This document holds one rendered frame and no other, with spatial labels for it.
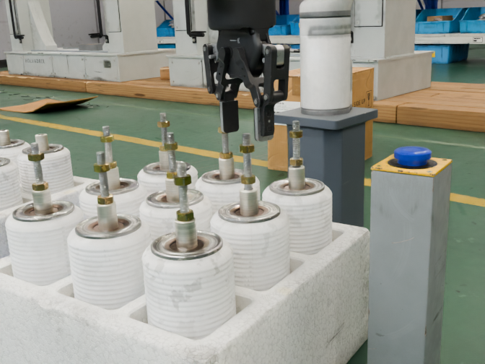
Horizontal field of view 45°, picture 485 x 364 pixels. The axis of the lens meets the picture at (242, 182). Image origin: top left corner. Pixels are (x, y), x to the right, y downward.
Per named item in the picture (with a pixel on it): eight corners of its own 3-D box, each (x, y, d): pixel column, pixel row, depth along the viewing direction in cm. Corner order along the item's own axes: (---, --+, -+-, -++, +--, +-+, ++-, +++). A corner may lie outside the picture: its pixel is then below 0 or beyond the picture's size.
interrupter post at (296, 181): (286, 191, 79) (286, 168, 78) (289, 186, 81) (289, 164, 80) (304, 192, 78) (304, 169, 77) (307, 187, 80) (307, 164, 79)
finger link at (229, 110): (237, 100, 70) (239, 131, 71) (234, 100, 70) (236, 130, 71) (222, 102, 68) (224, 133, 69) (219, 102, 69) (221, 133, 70)
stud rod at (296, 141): (291, 175, 79) (290, 121, 77) (296, 174, 80) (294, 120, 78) (297, 177, 78) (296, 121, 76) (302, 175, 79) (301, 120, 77)
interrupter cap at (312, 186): (263, 196, 77) (263, 191, 77) (276, 180, 84) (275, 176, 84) (320, 199, 75) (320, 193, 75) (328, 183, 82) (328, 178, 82)
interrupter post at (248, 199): (239, 212, 71) (237, 186, 70) (258, 211, 71) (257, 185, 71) (239, 219, 69) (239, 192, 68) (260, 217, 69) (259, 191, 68)
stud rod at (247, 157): (247, 197, 69) (245, 134, 67) (242, 195, 70) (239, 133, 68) (254, 195, 69) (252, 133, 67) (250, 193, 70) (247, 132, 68)
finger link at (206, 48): (224, 41, 70) (233, 89, 70) (216, 45, 71) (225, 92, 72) (206, 42, 68) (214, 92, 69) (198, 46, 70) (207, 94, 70)
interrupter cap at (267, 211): (217, 206, 74) (216, 201, 73) (276, 203, 74) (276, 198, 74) (219, 227, 66) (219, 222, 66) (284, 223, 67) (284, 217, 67)
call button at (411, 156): (400, 161, 68) (401, 144, 67) (435, 165, 65) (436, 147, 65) (388, 169, 64) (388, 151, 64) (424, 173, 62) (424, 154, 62)
